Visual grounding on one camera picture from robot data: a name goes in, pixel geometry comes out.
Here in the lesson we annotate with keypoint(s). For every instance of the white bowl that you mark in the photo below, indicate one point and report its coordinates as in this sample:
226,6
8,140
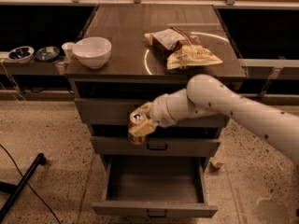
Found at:
93,52

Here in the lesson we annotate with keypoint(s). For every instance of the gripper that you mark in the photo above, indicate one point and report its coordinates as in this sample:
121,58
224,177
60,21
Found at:
159,112

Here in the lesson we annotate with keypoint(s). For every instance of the black stand leg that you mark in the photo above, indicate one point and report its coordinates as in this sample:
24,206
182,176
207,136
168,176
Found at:
13,191

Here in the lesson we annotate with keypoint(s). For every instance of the dark blue plate bowl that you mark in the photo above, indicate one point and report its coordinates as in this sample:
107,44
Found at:
48,54

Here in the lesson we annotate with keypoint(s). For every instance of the drawer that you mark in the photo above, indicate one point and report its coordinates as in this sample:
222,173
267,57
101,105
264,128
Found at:
153,186
116,111
156,147

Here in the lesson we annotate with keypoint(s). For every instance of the brown chip bag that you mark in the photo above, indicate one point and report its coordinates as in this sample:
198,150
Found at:
181,49

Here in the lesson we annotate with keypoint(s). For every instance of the middle drawer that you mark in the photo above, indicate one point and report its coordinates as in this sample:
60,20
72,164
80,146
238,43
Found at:
156,147

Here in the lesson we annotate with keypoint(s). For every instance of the orange soda can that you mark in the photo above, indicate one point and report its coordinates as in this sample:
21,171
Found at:
135,119

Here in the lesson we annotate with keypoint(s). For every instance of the grey drawer cabinet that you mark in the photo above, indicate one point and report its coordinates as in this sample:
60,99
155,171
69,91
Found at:
136,70

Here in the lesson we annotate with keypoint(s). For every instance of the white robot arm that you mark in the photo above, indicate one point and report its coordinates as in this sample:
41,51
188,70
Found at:
204,96

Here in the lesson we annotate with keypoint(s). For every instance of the blue patterned bowl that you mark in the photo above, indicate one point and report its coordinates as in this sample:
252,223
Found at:
21,54

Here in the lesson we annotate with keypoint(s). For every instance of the low side shelf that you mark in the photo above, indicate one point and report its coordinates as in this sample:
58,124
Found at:
34,67

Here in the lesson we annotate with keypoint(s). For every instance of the small white cup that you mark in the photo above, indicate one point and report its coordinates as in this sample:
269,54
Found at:
68,49

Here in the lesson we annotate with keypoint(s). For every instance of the bottom drawer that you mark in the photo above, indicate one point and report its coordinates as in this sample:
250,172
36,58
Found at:
153,186

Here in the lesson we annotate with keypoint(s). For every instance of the top drawer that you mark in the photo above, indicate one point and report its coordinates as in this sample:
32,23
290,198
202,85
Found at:
116,111

